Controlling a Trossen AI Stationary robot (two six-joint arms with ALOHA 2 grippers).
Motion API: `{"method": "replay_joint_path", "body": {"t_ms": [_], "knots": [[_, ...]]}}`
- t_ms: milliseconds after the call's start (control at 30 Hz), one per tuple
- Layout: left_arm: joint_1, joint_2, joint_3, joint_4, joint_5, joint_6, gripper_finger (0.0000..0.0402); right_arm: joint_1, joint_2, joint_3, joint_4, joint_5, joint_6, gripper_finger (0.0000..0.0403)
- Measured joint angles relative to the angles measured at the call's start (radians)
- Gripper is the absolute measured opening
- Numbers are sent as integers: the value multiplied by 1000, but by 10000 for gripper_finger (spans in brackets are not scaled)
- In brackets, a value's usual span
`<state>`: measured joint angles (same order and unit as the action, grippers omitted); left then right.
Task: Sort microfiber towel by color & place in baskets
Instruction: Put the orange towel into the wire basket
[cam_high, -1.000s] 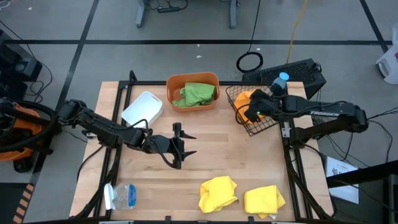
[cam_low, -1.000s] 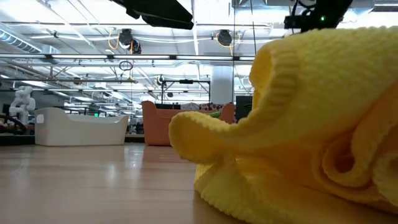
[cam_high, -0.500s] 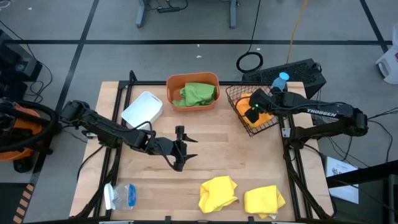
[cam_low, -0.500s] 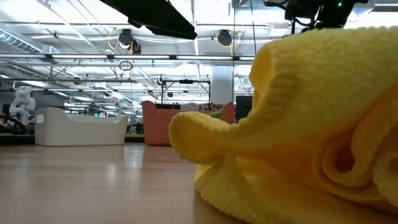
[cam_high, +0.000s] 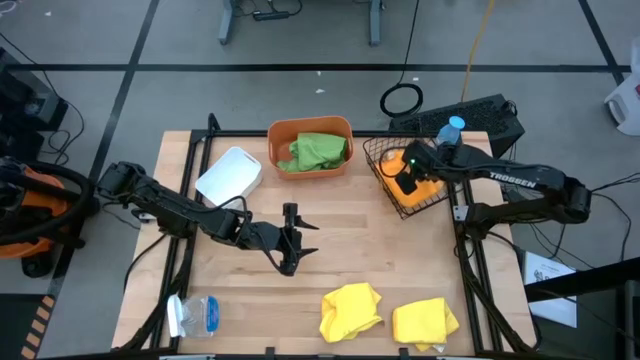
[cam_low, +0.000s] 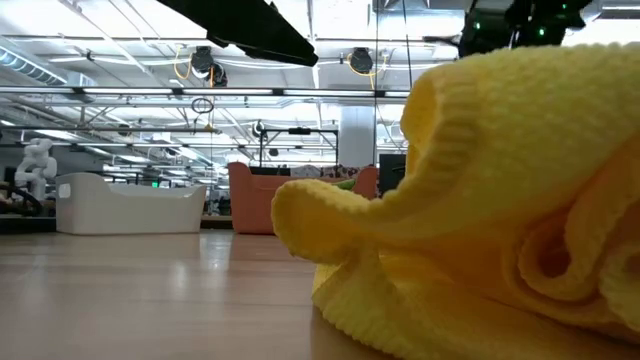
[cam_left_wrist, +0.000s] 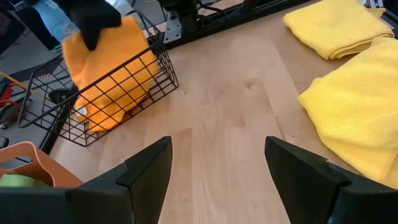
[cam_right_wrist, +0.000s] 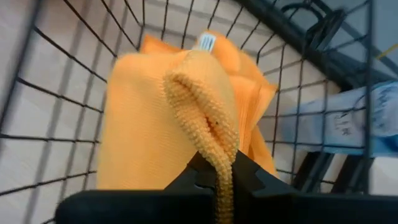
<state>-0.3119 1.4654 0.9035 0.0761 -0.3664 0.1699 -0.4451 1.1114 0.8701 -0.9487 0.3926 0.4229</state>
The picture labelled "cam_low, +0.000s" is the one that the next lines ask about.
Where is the black hanging cable loop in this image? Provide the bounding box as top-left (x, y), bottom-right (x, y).
top-left (190, 96), bottom-right (216, 116)

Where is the black aluminium table frame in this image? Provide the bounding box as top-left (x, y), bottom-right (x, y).
top-left (0, 214), bottom-right (236, 234)

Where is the orange plastic basket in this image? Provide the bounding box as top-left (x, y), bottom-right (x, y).
top-left (227, 161), bottom-right (380, 235)

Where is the white building column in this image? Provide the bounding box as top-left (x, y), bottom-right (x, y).
top-left (339, 104), bottom-right (377, 169)

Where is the black metal stand frame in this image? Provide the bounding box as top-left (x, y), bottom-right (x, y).
top-left (258, 126), bottom-right (341, 169)

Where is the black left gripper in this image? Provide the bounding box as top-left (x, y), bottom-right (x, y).
top-left (157, 0), bottom-right (320, 68)

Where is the black vacuum hose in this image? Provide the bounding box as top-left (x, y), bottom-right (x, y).
top-left (0, 181), bottom-right (44, 218)

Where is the white plastic basket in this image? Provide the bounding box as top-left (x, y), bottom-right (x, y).
top-left (54, 172), bottom-right (207, 236)

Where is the yellow microfiber towel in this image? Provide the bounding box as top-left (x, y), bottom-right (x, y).
top-left (271, 42), bottom-right (640, 360)

